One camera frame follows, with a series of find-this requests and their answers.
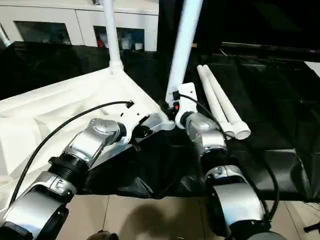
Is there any white plastic table leg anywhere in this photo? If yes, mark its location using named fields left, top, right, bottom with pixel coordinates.
left=196, top=64, right=236, bottom=138
left=102, top=0, right=125, bottom=76
left=164, top=0, right=205, bottom=108
left=202, top=64, right=251, bottom=140

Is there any white plastic table top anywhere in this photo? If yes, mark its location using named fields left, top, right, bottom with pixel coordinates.
left=0, top=65, right=177, bottom=218

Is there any black plastic mat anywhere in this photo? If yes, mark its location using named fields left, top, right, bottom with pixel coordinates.
left=0, top=41, right=320, bottom=201

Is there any black horizontal bar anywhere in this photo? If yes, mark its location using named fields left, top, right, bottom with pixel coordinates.
left=221, top=41, right=320, bottom=62

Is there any dark furniture with brass label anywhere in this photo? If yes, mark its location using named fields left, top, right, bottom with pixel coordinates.
left=157, top=0, right=320, bottom=56

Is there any white glass-door cabinet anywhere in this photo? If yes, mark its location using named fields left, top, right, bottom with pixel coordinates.
left=0, top=0, right=160, bottom=52

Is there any blue white plastic pack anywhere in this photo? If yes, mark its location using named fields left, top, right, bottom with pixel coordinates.
left=0, top=22, right=13, bottom=48

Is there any black tripod stand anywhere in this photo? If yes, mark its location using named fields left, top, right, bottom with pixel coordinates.
left=303, top=221, right=320, bottom=234

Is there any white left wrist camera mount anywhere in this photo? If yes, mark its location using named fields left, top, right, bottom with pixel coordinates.
left=119, top=99, right=151, bottom=146

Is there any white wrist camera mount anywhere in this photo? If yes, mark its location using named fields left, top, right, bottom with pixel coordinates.
left=119, top=99, right=151, bottom=146
left=174, top=82, right=198, bottom=130

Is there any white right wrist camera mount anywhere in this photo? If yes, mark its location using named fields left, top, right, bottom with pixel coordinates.
left=174, top=82, right=198, bottom=130

